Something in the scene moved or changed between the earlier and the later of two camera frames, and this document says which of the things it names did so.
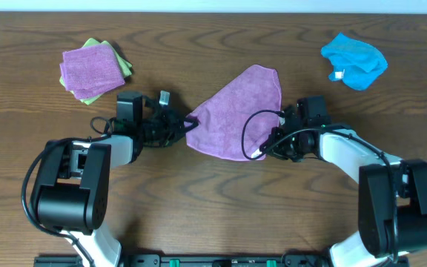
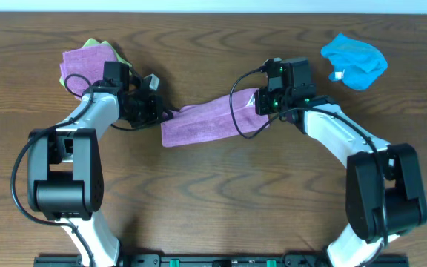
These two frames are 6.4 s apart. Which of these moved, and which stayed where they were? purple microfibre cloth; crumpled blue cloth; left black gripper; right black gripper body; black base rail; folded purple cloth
Moved: right black gripper body; purple microfibre cloth; left black gripper
Stayed: crumpled blue cloth; folded purple cloth; black base rail
